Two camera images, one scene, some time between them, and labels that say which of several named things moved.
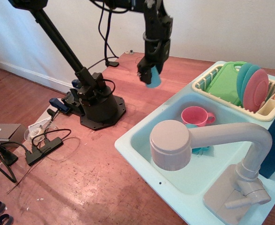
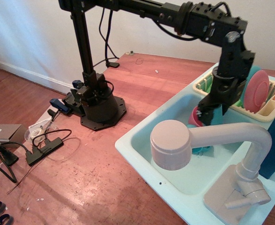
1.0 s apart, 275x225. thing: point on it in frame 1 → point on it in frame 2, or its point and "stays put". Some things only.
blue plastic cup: [155, 80] → [217, 118]
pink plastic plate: [256, 89] stays put
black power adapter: [9, 157] stays put
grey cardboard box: [12, 132] stays put
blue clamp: [56, 102] stays put
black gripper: [157, 37] → [232, 70]
